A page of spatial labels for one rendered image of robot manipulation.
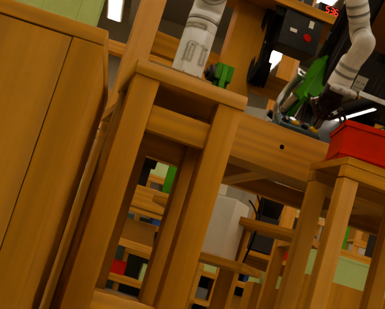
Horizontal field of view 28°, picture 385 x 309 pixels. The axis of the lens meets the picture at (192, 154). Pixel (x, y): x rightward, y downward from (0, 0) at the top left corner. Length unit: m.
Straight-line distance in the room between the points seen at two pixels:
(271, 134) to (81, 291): 0.87
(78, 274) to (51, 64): 0.58
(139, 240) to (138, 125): 7.70
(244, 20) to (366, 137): 1.06
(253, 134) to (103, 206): 0.69
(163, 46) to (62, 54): 1.51
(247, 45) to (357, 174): 1.11
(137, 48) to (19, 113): 1.44
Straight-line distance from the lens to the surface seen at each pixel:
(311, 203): 2.41
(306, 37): 3.18
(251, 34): 3.21
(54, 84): 1.68
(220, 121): 2.08
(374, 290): 2.51
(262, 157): 2.49
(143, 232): 9.71
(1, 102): 1.69
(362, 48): 2.46
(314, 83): 2.87
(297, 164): 2.54
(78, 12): 1.81
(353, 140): 2.32
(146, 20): 3.10
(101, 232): 2.00
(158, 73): 2.06
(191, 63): 2.21
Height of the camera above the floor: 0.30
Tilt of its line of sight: 10 degrees up
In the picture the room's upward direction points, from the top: 17 degrees clockwise
